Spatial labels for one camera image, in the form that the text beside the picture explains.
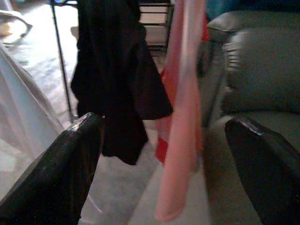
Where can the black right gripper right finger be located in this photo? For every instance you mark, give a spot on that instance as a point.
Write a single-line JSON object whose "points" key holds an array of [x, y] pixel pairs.
{"points": [[274, 182]]}

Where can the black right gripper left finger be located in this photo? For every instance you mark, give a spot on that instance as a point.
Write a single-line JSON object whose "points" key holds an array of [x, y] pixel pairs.
{"points": [[54, 178]]}

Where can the pink garment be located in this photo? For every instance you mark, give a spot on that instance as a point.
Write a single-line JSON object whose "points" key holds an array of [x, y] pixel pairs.
{"points": [[185, 131]]}

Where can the white shirt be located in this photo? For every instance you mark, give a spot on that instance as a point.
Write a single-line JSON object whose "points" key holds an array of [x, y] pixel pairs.
{"points": [[23, 100]]}

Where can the green leather sofa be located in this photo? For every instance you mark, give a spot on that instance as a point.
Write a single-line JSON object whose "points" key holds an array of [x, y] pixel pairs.
{"points": [[262, 77]]}

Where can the black metal drying rack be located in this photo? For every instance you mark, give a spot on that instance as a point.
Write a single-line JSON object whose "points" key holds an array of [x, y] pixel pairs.
{"points": [[62, 58]]}

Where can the black garment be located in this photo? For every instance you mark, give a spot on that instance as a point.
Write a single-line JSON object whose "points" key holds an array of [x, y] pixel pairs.
{"points": [[112, 70]]}

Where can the white baby bouncer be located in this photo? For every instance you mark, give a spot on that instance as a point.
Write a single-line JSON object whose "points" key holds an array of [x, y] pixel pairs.
{"points": [[14, 28]]}

